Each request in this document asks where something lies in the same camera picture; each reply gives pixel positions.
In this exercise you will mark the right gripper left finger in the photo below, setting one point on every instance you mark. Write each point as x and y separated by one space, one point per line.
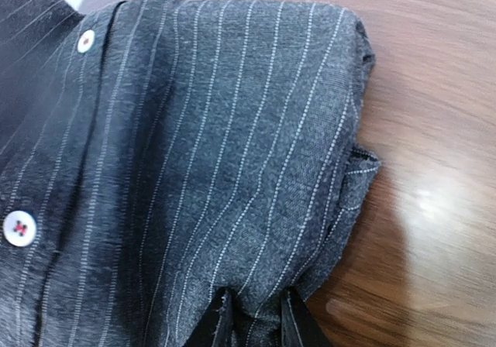
216 325

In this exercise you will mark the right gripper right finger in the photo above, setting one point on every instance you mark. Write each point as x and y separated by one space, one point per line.
298 327

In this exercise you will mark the black pinstriped long sleeve shirt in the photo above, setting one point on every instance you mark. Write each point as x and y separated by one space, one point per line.
156 151

